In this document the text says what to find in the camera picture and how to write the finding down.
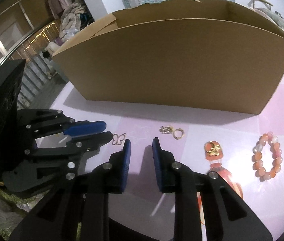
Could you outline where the gold flower ring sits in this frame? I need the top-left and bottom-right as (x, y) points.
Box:
(204, 141), (224, 160)

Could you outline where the gold butterfly pendant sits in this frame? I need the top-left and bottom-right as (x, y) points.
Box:
(111, 133), (127, 146)

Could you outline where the gold hoop earring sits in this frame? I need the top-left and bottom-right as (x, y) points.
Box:
(159, 126), (185, 140)

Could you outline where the pile of clothes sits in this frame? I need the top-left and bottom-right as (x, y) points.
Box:
(45, 0), (95, 44)

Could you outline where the brown cardboard box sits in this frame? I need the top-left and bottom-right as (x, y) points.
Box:
(53, 0), (284, 114)

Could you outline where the grey green pillow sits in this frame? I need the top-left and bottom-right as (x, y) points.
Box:
(252, 8), (284, 31)

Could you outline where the wooden chair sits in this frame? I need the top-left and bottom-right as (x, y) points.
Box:
(252, 0), (273, 10)

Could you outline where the orange bead bracelet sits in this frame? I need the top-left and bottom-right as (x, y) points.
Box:
(251, 131), (283, 182)

